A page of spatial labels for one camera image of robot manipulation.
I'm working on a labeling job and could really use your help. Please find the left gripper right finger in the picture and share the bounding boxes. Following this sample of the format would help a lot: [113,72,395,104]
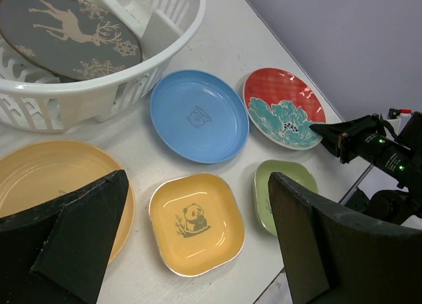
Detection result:
[268,173,421,303]

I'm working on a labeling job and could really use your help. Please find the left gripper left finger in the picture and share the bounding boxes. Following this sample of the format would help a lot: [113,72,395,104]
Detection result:
[1,169,129,303]

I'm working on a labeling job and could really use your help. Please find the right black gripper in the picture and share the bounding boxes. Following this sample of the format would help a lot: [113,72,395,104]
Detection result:
[310,115,411,177]

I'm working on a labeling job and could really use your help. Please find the square green panda plate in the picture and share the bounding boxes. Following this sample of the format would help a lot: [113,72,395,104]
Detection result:
[253,160,318,236]

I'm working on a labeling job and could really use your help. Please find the red teal flower plate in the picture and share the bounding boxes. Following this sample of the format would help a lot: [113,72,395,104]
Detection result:
[243,68,326,150]

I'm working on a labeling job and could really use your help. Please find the round yellow plate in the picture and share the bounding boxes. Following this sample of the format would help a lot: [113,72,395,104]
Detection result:
[1,140,135,265]

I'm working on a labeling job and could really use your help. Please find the round blue plate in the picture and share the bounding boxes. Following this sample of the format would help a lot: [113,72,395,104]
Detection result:
[150,69,249,164]

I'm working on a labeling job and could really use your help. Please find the square yellow panda plate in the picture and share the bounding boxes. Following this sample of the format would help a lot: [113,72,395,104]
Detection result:
[148,173,245,277]

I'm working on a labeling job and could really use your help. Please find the grey deer plate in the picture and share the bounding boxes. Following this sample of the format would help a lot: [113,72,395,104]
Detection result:
[1,0,143,81]

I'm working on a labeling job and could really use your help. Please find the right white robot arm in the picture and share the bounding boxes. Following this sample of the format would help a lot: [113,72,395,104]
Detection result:
[310,111,421,225]

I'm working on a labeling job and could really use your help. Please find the white plastic dish bin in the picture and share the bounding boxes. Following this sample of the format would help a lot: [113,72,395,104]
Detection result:
[1,0,206,133]

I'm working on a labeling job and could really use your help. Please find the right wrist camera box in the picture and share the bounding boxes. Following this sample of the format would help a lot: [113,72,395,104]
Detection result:
[387,108,413,131]

